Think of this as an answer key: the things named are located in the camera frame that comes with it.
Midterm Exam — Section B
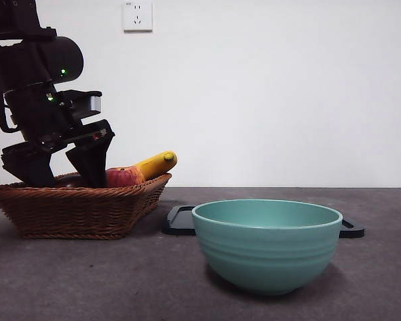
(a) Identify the dark purple plum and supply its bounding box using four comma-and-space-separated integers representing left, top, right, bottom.
54, 173, 88, 189

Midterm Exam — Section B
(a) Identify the teal ribbed bowl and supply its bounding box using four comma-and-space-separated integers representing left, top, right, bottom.
191, 199, 344, 296

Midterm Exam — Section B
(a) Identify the red apple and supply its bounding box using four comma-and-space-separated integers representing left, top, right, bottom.
106, 167, 138, 189

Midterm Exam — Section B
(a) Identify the orange fruit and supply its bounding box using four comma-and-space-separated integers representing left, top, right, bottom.
130, 166, 146, 185

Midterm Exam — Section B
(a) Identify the brown wicker basket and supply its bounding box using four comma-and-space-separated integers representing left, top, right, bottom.
0, 173, 173, 241

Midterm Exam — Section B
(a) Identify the yellow banana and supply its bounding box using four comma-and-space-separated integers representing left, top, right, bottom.
133, 150, 178, 181

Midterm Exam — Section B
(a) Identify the black rectangular tray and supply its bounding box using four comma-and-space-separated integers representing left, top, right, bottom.
162, 205, 366, 239

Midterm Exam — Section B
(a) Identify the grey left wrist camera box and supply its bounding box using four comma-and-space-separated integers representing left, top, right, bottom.
61, 90, 103, 121

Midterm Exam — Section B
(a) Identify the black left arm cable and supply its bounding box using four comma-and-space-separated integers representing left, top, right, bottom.
0, 88, 19, 133

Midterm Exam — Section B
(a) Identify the white wall socket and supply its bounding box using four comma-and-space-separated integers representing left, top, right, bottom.
123, 1, 154, 33

